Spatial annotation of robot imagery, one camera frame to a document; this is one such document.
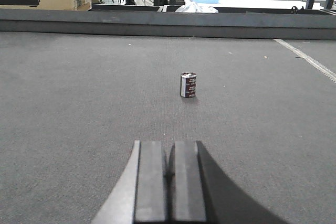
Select dark raised table edge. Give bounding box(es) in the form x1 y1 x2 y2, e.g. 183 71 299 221
1 5 335 40

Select crumpled plastic bag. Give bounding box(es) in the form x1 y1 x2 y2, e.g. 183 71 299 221
175 2 218 13

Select light blue tray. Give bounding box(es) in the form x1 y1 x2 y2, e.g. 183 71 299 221
191 0 219 4

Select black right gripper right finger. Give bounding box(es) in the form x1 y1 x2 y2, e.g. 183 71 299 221
169 141 285 223

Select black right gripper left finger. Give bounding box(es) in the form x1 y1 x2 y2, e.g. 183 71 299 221
92 141 167 223

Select brown cylindrical capacitor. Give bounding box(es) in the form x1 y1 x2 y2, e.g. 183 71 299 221
180 72 197 98

